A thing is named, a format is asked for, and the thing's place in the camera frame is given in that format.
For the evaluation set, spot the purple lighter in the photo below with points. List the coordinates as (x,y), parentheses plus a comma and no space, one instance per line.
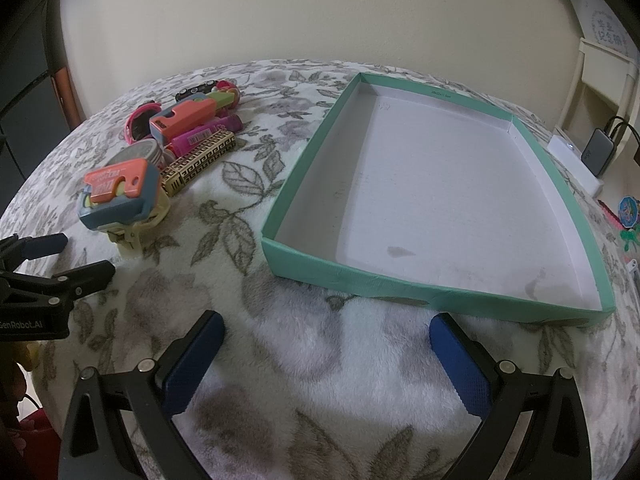
(230,123)

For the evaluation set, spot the white shelf unit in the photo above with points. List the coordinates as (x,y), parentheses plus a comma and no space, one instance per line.
(600,67)

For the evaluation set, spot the teal shallow cardboard box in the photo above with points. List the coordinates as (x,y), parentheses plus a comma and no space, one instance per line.
(425,185)

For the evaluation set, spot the black toy car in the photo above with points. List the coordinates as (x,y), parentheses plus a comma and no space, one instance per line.
(192,91)

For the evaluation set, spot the colourful plastic toy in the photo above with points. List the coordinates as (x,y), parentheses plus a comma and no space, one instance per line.
(631,240)

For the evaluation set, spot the brown wooden frame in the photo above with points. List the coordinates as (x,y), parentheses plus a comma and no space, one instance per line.
(62,90)

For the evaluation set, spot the gold patterned lighter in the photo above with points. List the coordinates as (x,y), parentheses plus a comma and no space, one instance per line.
(200,162)

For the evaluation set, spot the floral grey white blanket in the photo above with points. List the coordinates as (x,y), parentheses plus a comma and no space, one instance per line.
(300,360)

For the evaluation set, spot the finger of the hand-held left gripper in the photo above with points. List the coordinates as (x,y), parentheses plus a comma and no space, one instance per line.
(95,272)
(45,245)

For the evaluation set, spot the white tape roll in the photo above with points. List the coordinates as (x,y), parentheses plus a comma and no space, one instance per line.
(145,152)

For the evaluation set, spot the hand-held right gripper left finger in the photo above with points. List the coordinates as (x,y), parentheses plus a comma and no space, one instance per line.
(192,365)

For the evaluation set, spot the grey power bank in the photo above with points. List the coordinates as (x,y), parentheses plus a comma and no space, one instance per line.
(598,152)

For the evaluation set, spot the white box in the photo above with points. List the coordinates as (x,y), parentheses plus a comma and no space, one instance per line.
(570,160)

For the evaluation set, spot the red bag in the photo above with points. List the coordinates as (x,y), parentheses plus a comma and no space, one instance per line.
(40,435)

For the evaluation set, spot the round wall sticker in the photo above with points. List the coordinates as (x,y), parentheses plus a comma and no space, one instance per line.
(607,30)

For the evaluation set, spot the cream hair claw clip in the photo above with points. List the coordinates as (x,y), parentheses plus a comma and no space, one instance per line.
(132,240)

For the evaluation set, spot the pink foam tube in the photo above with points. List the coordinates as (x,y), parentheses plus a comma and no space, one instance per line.
(135,125)

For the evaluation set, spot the round blue sticker toy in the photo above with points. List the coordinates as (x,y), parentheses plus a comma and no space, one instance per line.
(628,210)

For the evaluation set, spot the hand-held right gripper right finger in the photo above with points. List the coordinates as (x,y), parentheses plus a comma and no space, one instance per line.
(460,365)

